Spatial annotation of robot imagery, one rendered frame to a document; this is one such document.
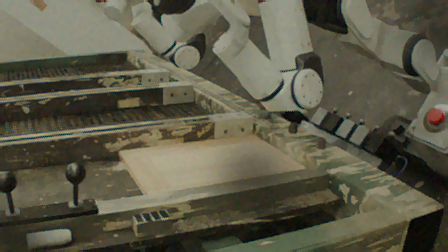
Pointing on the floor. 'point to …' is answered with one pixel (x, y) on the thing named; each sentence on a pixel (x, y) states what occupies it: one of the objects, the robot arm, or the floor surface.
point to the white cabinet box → (73, 25)
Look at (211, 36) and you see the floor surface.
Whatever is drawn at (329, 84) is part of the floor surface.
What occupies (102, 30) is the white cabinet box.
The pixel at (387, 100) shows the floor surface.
